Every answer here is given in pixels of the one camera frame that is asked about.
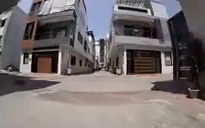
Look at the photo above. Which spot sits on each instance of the grey concrete road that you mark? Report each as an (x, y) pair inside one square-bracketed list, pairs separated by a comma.
[(100, 110)]

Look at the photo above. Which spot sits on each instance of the dark building with gate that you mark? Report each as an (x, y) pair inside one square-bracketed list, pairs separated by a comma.
[(181, 50)]

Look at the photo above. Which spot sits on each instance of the grey building with barred windows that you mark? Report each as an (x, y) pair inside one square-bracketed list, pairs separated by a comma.
[(50, 40)]

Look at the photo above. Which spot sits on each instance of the distant buildings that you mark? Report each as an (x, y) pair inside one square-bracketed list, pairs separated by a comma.
[(102, 50)]

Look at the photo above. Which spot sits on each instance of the white building with dark windows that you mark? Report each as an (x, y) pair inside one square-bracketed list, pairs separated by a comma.
[(140, 41)]

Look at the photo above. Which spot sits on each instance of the pale planter pot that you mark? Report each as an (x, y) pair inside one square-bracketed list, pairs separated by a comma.
[(118, 71)]

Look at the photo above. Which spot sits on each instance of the dark planter pot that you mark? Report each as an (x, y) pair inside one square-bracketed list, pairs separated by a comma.
[(193, 93)]

